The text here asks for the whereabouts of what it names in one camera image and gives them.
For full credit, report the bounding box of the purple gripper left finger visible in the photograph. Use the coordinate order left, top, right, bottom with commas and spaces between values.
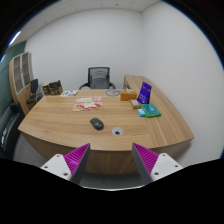
42, 144, 90, 184

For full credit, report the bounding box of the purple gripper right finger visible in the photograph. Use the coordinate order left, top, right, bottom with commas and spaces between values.
132, 143, 182, 185

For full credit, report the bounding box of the black computer mouse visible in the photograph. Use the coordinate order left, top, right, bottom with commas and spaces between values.
90, 118, 104, 130

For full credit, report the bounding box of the pink illustrated mouse pad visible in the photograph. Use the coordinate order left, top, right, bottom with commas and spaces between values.
73, 97, 103, 112

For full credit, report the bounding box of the small blue box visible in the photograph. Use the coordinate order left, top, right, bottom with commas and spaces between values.
137, 109, 146, 117

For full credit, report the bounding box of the green flat box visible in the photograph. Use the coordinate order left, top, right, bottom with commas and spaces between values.
141, 104, 161, 117

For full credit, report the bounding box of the wooden office desk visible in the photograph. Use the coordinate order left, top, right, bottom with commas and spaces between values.
17, 74, 195, 176

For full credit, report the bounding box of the small yellow-brown box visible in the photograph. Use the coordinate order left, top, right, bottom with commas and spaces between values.
130, 100, 140, 109

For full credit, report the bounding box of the green white leaflet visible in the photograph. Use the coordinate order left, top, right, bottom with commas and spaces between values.
60, 90, 78, 97

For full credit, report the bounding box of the brown cardboard box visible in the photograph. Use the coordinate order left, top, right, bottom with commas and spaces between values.
120, 90, 137, 101

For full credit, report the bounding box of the purple standing card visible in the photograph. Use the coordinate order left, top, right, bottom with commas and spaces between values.
137, 82, 152, 104

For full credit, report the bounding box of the black sofa at left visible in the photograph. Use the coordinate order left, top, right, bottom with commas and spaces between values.
0, 102, 25, 160

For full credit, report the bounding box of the black chair at left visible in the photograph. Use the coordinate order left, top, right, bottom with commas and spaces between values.
26, 79, 43, 106

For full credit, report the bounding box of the black mesh office chair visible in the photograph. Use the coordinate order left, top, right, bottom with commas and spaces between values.
79, 67, 115, 89

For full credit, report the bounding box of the wooden glass-door cabinet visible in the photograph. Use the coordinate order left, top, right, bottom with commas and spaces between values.
9, 52, 34, 114

